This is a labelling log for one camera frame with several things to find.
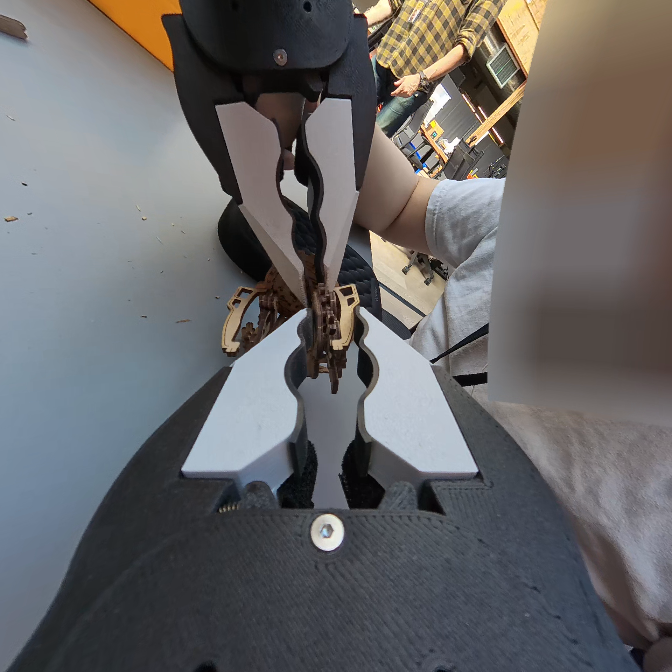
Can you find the operator in grey shirt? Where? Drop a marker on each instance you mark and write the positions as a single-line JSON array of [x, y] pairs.
[[462, 294]]

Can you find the brown wooden stick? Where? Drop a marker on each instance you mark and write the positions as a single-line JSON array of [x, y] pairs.
[[13, 27]]

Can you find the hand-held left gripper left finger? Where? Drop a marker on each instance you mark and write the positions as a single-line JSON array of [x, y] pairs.
[[246, 420]]

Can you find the wooden gear model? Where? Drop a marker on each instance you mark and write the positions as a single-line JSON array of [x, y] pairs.
[[323, 341]]

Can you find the wooden workbench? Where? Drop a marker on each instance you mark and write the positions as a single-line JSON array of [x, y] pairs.
[[498, 113]]

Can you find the orange board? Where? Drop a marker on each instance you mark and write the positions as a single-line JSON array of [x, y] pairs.
[[147, 26]]

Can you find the person's right forearm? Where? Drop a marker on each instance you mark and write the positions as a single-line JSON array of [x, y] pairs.
[[393, 194]]

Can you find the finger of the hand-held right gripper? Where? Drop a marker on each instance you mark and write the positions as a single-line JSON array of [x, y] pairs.
[[336, 168], [252, 173]]

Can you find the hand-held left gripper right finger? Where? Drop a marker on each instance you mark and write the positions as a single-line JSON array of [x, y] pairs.
[[414, 420]]

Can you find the black wrist rest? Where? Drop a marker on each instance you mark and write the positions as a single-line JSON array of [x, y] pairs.
[[246, 246]]

